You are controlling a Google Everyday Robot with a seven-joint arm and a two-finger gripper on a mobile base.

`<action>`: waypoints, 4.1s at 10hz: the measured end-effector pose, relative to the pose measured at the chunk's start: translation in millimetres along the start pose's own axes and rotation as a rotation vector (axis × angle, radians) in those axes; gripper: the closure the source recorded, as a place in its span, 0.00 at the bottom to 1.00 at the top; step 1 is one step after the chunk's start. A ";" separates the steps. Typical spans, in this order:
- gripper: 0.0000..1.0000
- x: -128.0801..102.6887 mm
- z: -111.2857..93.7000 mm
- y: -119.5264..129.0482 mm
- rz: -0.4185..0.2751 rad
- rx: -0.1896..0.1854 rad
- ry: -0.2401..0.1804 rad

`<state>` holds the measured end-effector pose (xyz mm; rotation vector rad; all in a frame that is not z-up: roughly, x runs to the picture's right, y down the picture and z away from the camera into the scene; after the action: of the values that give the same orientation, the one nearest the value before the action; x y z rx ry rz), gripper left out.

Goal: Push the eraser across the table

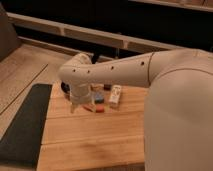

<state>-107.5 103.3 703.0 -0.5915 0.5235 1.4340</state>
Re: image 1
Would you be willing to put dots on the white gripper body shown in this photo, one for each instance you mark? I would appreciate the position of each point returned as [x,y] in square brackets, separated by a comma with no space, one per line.
[80,94]

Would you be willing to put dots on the black eraser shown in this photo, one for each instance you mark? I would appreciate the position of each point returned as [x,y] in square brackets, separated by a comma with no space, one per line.
[107,87]

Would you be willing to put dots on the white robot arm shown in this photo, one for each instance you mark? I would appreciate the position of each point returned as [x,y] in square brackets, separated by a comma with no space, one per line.
[178,111]

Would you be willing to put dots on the dark blue bowl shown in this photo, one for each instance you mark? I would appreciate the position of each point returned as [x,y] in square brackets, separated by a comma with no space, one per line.
[65,87]

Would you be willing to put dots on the blue sponge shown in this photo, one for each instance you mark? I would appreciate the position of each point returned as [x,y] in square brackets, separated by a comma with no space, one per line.
[98,98]

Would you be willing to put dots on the white bottle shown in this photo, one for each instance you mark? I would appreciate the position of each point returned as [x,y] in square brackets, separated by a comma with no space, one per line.
[115,94]

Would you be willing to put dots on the dark floor mat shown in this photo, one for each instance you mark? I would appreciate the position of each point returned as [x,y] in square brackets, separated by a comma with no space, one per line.
[22,140]

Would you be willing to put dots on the white wall shelf rail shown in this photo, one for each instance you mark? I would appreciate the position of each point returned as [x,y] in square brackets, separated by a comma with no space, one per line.
[90,35]

